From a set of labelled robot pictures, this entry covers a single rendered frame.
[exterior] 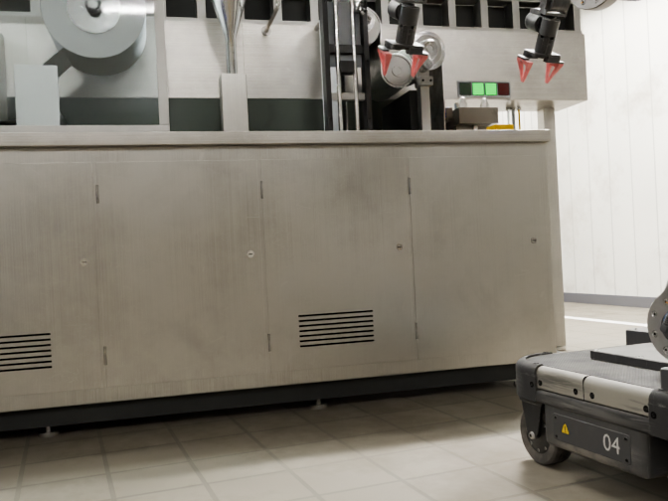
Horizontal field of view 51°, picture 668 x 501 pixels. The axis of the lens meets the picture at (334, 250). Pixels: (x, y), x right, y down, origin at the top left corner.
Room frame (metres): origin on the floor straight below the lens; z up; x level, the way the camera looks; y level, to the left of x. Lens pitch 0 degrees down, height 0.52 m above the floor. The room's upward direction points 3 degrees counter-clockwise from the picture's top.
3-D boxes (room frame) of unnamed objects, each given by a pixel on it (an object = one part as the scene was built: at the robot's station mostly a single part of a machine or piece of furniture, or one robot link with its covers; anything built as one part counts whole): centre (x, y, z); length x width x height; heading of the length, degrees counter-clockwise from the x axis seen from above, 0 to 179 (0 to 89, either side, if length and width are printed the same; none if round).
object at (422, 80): (2.59, -0.36, 1.05); 0.06 x 0.05 x 0.31; 14
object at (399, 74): (2.73, -0.24, 1.17); 0.26 x 0.12 x 0.12; 14
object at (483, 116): (2.84, -0.52, 1.00); 0.40 x 0.16 x 0.06; 14
